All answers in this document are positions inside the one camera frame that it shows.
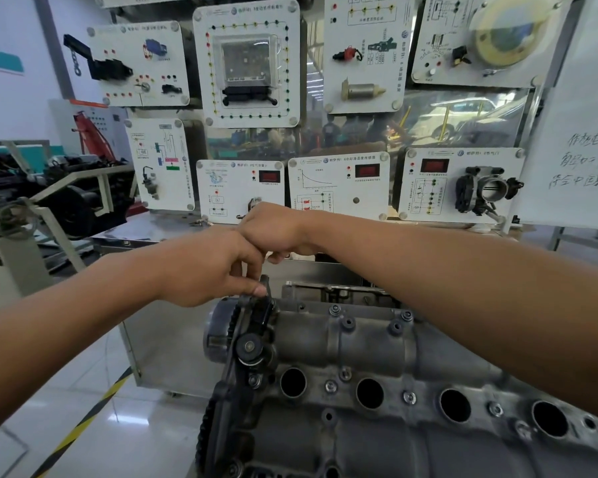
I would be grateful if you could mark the white panel black lever sensor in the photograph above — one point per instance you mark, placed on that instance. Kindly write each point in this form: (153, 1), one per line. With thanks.
(229, 194)

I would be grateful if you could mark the black engine on trolley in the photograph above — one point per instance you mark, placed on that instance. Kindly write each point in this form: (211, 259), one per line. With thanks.
(79, 209)

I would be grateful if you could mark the white panel green red labels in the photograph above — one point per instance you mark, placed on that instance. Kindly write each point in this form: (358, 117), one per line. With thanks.
(179, 194)

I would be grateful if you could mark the black throttle body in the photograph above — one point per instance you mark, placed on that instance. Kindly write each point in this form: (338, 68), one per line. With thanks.
(488, 189)

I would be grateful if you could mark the clear cased control module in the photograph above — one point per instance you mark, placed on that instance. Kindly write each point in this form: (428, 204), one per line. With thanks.
(244, 59)

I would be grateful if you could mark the black accelerator pedal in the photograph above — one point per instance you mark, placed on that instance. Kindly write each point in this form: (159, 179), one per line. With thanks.
(104, 69)

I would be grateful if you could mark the large whiteboard on stand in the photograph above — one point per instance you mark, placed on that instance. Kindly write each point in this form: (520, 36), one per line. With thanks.
(578, 94)

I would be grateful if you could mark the white panel control module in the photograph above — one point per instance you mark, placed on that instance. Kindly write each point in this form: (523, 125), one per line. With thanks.
(204, 114)

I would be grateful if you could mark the yellow blue disc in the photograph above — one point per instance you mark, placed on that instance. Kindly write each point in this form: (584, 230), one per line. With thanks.
(508, 34)

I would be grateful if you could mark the person's right forearm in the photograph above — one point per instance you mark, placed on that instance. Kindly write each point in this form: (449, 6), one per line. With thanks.
(478, 303)

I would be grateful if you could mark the grey metal engine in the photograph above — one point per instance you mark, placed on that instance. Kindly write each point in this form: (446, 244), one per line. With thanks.
(378, 443)

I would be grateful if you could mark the white panel brass filter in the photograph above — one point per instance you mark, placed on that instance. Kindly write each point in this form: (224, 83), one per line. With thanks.
(354, 29)

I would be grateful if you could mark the white sensor training panel board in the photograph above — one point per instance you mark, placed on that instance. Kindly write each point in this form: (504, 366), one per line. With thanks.
(169, 343)

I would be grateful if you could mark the person's left hand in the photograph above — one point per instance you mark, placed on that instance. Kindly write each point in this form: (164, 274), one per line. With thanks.
(209, 268)

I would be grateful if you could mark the small grey handwheel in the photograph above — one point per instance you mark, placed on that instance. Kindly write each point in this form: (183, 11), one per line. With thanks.
(15, 219)

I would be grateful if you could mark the engine on beige stand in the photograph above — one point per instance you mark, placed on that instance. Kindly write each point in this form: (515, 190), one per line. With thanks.
(15, 273)

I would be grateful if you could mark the person's left forearm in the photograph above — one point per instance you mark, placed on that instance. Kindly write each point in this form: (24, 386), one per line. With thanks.
(55, 353)

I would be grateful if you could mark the red hoist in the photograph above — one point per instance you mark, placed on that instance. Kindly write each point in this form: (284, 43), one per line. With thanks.
(92, 136)

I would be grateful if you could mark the white panel yellow disc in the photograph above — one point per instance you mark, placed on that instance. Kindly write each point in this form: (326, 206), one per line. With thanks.
(443, 24)

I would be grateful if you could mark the grey wall cabinet orange strip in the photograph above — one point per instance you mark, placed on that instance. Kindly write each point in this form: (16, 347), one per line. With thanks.
(60, 129)

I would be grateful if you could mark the white panel throttle body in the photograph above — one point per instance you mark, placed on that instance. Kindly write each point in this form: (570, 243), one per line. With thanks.
(423, 209)

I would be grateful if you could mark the person's right hand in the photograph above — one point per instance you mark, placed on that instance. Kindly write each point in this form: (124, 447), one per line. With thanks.
(284, 231)

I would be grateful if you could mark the white panel curve graph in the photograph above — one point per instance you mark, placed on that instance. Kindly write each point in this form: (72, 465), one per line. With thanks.
(374, 194)

